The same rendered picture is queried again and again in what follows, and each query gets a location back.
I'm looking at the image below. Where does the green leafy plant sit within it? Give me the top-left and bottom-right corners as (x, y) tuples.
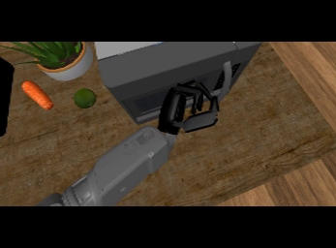
(0, 42), (84, 70)

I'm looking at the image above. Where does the white plant pot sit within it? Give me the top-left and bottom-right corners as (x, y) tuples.
(34, 42), (96, 82)

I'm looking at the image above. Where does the orange carrot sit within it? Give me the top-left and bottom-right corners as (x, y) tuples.
(20, 80), (56, 111)

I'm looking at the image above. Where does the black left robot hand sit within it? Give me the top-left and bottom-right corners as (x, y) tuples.
(157, 80), (221, 136)

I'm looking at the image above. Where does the pale grey microwave door handle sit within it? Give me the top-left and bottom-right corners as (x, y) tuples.
(212, 60), (234, 99)

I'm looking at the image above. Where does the green lime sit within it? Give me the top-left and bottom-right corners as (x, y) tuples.
(72, 88), (97, 109)

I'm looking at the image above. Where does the dark grey microwave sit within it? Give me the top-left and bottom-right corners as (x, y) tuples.
(94, 42), (264, 126)

